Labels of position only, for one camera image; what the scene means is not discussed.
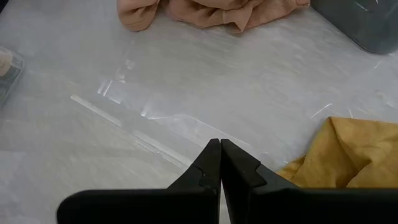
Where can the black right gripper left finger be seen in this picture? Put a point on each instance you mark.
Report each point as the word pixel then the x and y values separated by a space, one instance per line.
pixel 140 207

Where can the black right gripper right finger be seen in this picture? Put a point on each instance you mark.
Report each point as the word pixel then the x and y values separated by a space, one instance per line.
pixel 311 207

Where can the mustard yellow cloth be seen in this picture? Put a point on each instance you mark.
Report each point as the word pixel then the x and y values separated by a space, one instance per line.
pixel 351 152

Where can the clear plastic bin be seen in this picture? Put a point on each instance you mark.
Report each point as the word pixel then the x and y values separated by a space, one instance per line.
pixel 14 84

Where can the grey plastic bin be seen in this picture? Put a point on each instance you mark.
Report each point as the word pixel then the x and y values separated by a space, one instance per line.
pixel 367 21

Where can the pink cloth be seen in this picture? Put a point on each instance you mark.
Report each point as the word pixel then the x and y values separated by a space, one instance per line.
pixel 217 12

